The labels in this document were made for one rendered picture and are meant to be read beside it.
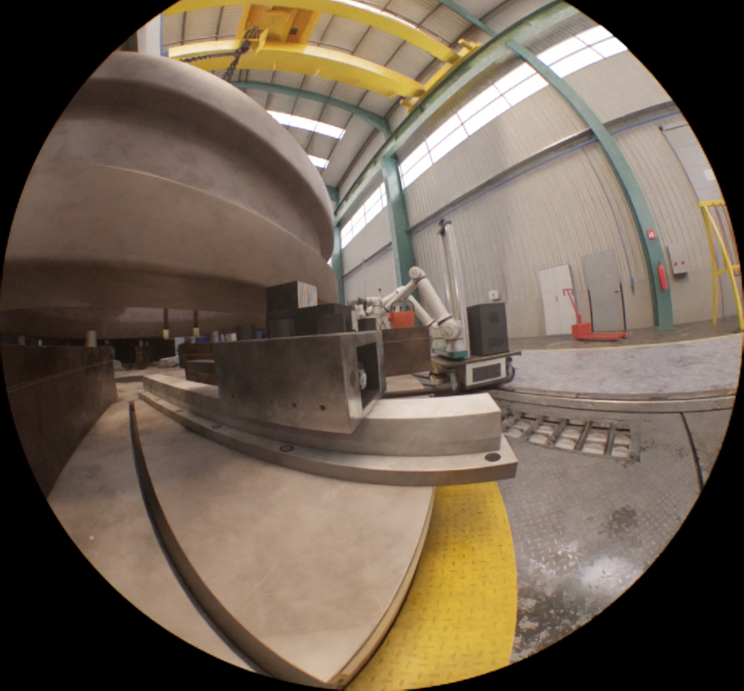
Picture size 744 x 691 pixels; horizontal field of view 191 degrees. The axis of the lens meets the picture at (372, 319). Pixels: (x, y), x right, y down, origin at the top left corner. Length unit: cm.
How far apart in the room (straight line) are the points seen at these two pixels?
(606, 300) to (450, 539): 689
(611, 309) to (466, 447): 684
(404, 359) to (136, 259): 169
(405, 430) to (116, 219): 87
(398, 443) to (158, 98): 136
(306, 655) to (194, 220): 88
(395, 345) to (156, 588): 179
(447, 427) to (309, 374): 34
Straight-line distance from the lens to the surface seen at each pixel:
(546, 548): 85
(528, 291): 784
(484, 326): 228
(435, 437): 55
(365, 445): 59
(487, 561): 79
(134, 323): 518
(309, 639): 38
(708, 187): 881
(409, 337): 177
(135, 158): 97
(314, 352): 47
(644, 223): 652
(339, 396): 46
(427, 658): 68
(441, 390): 121
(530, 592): 76
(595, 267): 731
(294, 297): 65
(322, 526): 49
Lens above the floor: 67
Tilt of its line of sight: 3 degrees up
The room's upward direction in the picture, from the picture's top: 5 degrees counter-clockwise
